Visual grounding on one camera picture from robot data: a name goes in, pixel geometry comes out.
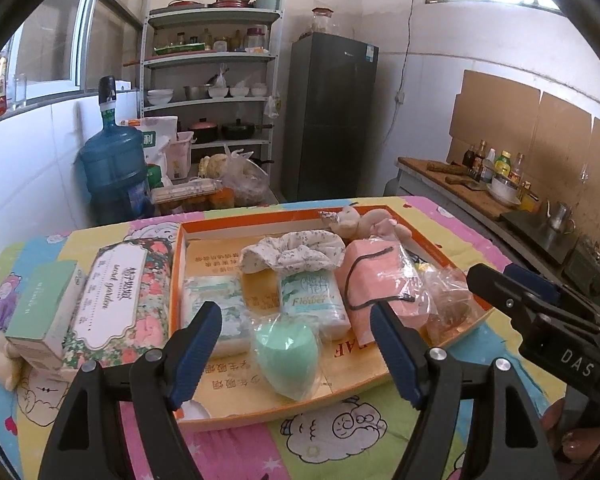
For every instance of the white printed sack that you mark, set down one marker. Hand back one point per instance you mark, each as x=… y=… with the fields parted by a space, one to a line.
x=152 y=145

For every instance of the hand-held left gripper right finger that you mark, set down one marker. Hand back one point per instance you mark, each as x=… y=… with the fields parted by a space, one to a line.
x=395 y=355

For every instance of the floral print tissue pack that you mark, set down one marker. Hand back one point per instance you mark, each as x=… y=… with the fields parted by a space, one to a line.
x=215 y=295

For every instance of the red flat plate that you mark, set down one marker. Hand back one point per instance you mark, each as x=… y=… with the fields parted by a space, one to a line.
x=185 y=4

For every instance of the clear zip bag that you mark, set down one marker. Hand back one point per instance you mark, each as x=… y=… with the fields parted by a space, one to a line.
x=375 y=270

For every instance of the grey kitchen counter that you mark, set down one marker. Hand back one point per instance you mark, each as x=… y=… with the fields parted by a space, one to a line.
x=430 y=195

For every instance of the floral fabric scrunchie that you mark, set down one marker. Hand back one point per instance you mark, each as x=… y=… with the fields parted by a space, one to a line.
x=300 y=250

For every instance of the white ceramic bowl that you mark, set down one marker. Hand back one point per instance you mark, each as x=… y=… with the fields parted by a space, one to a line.
x=504 y=194

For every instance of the red stacked pots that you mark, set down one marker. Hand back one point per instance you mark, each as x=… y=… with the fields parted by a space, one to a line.
x=232 y=1

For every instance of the blue water jug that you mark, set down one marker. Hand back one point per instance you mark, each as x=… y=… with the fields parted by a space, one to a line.
x=112 y=170

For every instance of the hanging plastic bag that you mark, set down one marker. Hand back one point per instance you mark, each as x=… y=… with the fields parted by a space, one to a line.
x=271 y=107

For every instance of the row of condiment jars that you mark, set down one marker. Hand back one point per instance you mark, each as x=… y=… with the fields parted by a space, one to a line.
x=220 y=40

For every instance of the small white bowl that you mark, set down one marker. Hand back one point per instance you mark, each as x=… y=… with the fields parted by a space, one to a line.
x=240 y=91
x=259 y=90
x=218 y=92

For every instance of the plastic bag of food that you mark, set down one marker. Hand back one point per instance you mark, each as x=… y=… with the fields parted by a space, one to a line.
x=240 y=175

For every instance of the yellow green bottle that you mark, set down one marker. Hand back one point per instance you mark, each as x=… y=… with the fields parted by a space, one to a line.
x=502 y=165

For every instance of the black induction cooktop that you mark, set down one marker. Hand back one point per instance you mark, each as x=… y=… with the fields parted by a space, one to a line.
x=540 y=235

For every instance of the white soft pad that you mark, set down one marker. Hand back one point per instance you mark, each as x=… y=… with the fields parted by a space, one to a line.
x=195 y=410

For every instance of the glass jar with red lid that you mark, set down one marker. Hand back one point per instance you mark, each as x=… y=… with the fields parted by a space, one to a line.
x=321 y=21

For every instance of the black water pump dispenser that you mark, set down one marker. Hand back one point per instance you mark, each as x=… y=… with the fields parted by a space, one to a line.
x=107 y=97

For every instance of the clear oil bottle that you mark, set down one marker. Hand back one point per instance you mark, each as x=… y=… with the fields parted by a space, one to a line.
x=517 y=170

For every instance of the cream plush toy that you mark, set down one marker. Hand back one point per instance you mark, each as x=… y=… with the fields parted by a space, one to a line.
x=5 y=367

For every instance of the orange-rimmed cardboard tray box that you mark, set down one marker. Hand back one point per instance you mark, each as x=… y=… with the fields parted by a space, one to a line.
x=352 y=362

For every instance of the white green tissue pack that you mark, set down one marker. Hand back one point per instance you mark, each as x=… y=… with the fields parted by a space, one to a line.
x=310 y=305

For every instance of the brown cardboard wall panel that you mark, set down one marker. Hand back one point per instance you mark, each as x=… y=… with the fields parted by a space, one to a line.
x=562 y=135
x=495 y=110

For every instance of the dark grey refrigerator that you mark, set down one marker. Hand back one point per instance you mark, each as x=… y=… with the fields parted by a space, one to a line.
x=330 y=120

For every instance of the red-lidded black pot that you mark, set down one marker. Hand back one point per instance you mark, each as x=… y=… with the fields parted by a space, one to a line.
x=203 y=131

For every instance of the white metal shelf rack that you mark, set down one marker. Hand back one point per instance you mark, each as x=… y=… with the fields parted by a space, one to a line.
x=207 y=59

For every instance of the green shelf tray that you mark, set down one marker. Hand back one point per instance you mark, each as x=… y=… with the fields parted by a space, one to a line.
x=177 y=50

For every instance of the pale green carton box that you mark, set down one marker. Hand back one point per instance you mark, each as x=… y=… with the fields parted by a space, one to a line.
x=45 y=300

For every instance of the person's right hand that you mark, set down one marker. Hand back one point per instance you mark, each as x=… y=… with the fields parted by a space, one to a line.
x=575 y=440

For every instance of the dark sauce bottle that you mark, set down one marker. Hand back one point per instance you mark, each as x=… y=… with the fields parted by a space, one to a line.
x=479 y=160

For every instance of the clear drinking glass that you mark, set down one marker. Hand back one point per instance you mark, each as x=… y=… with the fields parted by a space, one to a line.
x=20 y=92

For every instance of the black gas stove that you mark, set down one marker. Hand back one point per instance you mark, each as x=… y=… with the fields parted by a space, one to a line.
x=597 y=270

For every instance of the beige plush toy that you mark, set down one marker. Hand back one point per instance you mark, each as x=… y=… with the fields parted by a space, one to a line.
x=375 y=222

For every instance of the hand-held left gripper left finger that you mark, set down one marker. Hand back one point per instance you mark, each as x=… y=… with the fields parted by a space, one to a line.
x=200 y=350

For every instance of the wall socket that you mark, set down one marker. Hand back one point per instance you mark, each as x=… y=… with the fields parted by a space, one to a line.
x=400 y=98

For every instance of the metal pot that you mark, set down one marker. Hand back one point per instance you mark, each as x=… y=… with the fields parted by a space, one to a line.
x=195 y=92

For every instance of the black frying pan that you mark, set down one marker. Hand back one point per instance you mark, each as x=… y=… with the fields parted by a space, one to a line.
x=240 y=131

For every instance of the wooden cutting board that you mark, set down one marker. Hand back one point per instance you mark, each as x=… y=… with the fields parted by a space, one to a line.
x=420 y=167

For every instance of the large white bowl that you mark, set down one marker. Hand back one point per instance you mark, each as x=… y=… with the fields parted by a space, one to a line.
x=160 y=96

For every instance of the white sliding window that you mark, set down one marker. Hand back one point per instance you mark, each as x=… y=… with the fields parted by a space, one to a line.
x=87 y=25

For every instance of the metal kettle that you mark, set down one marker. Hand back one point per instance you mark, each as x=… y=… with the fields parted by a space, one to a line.
x=560 y=217

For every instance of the green makeup sponge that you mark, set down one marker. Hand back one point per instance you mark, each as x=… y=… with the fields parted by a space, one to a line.
x=285 y=355

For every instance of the clear crumpled plastic bag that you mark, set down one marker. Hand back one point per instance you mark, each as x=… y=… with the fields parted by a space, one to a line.
x=450 y=305

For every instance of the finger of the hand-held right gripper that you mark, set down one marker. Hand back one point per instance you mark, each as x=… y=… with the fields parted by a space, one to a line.
x=535 y=280
x=505 y=292

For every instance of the floral tissue box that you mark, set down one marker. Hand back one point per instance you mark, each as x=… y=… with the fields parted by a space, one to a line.
x=115 y=300

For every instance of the white plastic bottle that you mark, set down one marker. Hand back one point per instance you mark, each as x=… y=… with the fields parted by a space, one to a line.
x=488 y=167

